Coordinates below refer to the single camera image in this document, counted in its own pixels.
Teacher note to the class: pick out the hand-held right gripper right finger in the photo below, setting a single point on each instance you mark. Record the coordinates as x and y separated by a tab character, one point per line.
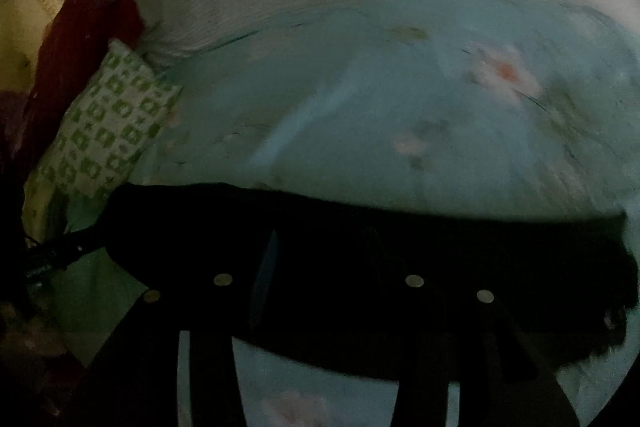
387	274

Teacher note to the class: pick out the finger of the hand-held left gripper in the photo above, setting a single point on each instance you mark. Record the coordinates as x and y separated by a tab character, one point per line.
70	244

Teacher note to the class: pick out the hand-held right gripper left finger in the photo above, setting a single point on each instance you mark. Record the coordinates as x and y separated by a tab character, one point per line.
264	264

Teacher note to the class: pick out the black pants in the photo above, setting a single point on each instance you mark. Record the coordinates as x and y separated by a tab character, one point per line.
350	237

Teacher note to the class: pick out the green patterned white pillow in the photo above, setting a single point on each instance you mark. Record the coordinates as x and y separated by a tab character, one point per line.
107	127

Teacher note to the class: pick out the light blue floral bed sheet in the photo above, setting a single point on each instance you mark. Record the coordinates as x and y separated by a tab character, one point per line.
360	107

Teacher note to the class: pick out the dark red cloth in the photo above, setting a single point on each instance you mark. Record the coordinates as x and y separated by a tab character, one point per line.
80	37

